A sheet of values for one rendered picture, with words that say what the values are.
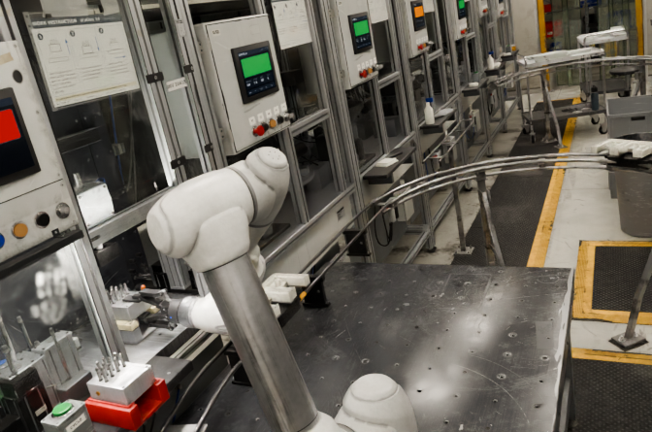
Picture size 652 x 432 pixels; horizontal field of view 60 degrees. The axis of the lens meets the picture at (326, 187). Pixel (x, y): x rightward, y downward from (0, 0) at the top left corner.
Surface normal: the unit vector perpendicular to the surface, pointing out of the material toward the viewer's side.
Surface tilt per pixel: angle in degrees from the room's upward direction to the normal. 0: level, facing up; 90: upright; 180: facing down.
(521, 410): 0
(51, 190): 90
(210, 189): 46
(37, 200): 90
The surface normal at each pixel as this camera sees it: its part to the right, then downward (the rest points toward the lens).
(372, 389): -0.11, -0.97
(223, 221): 0.60, -0.11
